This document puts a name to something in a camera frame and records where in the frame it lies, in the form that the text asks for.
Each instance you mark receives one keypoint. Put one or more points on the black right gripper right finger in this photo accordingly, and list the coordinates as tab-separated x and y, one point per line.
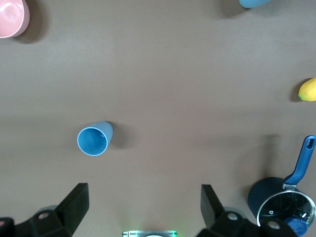
212	214

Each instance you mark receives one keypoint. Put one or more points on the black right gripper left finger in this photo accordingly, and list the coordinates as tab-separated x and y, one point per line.
69	212

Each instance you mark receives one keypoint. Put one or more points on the light blue plastic cup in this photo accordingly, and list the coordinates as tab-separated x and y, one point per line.
91	140
251	3

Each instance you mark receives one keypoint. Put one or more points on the dark blue saucepan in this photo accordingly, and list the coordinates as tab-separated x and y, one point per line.
260	196

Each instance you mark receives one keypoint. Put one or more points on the glass lid with blue knob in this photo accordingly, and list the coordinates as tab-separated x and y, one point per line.
284	206

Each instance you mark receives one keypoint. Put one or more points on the yellow lemon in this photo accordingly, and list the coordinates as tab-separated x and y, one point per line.
308	90

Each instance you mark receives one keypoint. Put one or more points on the pink bowl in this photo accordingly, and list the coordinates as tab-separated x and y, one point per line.
11	17

